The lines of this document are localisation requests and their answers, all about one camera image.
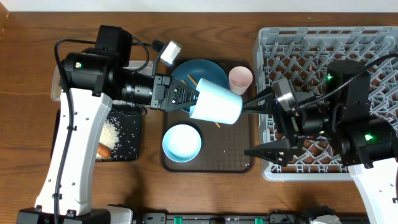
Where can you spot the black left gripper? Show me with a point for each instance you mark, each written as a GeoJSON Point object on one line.
{"type": "Point", "coordinates": [162, 94]}

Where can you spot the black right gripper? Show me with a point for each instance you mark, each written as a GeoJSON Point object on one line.
{"type": "Point", "coordinates": [288, 127]}

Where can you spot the light blue plastic cup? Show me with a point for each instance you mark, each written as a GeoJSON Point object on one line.
{"type": "Point", "coordinates": [216, 104]}

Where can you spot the light blue bowl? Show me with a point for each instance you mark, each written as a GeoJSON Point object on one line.
{"type": "Point", "coordinates": [181, 143]}

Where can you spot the pink plastic cup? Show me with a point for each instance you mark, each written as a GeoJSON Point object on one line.
{"type": "Point", "coordinates": [240, 79]}

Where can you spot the orange carrot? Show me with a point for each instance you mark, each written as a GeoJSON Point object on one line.
{"type": "Point", "coordinates": [103, 151]}

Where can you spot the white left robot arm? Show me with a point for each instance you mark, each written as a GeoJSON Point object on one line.
{"type": "Point", "coordinates": [91, 81]}

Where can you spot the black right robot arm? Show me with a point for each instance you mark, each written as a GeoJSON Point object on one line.
{"type": "Point", "coordinates": [367, 145]}

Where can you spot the grey plastic dishwasher rack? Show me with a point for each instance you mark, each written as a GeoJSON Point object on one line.
{"type": "Point", "coordinates": [302, 54]}

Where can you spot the dark blue plate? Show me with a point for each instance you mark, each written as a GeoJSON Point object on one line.
{"type": "Point", "coordinates": [200, 68]}

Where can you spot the brown serving tray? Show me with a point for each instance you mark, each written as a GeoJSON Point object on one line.
{"type": "Point", "coordinates": [222, 149]}

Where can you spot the black tray bin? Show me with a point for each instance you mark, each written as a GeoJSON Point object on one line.
{"type": "Point", "coordinates": [129, 110]}

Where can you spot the pile of white rice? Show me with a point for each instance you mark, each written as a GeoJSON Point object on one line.
{"type": "Point", "coordinates": [122, 134]}

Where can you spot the clear plastic bin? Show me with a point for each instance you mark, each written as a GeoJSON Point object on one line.
{"type": "Point", "coordinates": [56, 89]}

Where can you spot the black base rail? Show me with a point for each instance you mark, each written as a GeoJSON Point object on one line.
{"type": "Point", "coordinates": [162, 218]}

